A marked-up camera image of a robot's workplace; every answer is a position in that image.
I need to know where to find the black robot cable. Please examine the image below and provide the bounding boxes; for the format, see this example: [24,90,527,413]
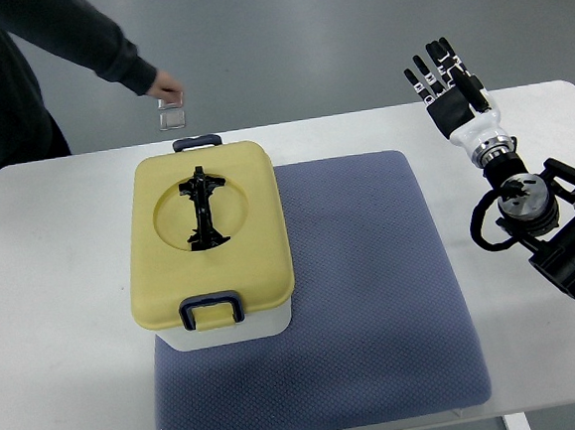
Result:
[466,189,520,253]

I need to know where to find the person's hand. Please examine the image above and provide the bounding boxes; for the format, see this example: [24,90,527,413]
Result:
[146,70,183,103]

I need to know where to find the upper metal floor plate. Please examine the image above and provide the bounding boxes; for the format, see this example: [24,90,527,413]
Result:
[157,92,184,110]

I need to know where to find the dark sleeved person forearm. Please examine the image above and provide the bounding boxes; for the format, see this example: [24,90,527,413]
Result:
[13,0,157,95]

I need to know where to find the white storage box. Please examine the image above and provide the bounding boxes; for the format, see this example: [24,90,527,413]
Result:
[155,299,292,352]

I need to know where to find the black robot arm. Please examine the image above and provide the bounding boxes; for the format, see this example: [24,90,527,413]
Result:
[470,152,575,300]

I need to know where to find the blue grey cushion mat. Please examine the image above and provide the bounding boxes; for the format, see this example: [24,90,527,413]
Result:
[155,151,492,430]

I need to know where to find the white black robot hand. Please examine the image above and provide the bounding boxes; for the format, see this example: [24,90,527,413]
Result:
[404,38,516,169]

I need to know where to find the white table leg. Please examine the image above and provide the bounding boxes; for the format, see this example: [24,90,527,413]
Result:
[502,413,532,430]

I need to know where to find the yellow box lid black handle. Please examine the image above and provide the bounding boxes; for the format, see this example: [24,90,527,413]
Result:
[130,141,295,332]

